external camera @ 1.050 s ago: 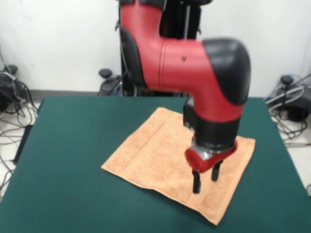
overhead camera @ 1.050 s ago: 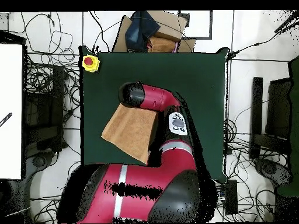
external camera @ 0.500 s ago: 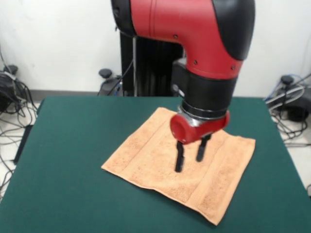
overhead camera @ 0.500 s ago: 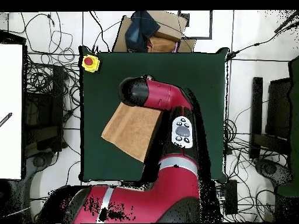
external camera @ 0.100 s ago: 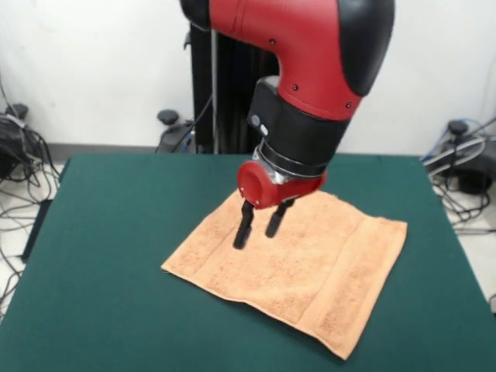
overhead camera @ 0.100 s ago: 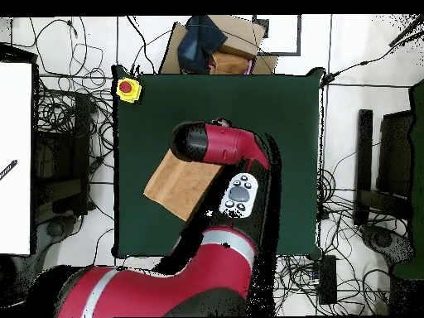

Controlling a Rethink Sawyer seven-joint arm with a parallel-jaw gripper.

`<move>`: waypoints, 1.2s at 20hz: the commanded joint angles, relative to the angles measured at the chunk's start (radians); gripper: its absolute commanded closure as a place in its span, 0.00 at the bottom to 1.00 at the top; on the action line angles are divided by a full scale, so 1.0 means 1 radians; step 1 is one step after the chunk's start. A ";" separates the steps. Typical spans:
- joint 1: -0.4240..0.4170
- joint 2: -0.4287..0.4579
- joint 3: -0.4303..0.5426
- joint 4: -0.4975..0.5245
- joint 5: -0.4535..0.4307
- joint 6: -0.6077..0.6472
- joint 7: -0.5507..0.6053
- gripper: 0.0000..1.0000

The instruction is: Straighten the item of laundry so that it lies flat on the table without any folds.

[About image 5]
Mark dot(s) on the tan terry towel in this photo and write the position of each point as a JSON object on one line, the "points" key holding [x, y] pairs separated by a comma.
{"points": [[302, 263]]}

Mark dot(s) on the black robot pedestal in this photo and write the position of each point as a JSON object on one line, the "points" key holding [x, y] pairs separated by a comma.
{"points": [[228, 97]]}

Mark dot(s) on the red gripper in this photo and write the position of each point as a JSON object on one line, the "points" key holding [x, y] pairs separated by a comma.
{"points": [[267, 186]]}

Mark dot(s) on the dark grey stand base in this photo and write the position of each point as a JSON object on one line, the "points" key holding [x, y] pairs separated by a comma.
{"points": [[472, 174], [5, 155]]}

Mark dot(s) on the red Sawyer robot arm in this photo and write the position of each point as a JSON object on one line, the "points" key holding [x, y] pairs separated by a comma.
{"points": [[310, 58]]}

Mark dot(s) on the black round knob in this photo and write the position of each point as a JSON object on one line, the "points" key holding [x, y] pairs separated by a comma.
{"points": [[457, 127], [16, 110], [167, 116]]}

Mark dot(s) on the dark green table cloth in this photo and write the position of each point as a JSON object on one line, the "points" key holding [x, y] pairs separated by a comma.
{"points": [[116, 252]]}

